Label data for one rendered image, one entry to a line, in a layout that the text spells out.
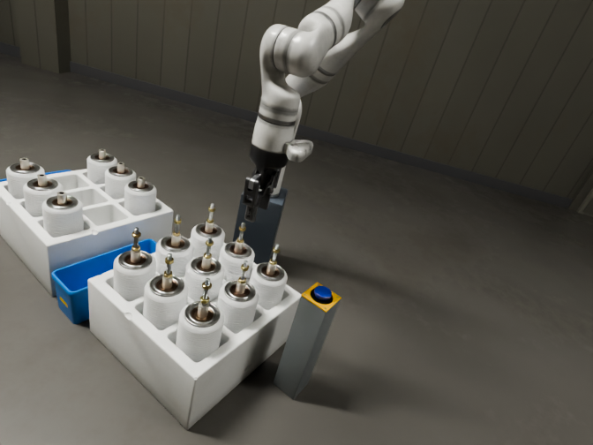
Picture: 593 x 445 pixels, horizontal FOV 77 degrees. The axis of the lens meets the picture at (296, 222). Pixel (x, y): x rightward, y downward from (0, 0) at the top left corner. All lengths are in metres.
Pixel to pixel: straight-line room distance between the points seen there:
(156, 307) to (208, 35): 2.53
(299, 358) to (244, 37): 2.54
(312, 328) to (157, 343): 0.34
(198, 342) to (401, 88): 2.56
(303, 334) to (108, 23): 3.00
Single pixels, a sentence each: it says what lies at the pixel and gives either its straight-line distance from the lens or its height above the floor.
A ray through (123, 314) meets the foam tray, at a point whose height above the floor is 0.18.
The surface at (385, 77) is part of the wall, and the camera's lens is 3.04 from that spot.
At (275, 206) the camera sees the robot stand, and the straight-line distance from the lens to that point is 1.23.
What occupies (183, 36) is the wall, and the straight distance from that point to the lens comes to 3.24.
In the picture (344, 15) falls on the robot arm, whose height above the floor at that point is 0.86.
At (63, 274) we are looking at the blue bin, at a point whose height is 0.10.
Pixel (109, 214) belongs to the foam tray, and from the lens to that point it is 1.37.
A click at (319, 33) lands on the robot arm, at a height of 0.83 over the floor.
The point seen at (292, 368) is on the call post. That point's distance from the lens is 1.00.
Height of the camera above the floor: 0.85
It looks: 29 degrees down
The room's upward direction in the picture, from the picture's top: 16 degrees clockwise
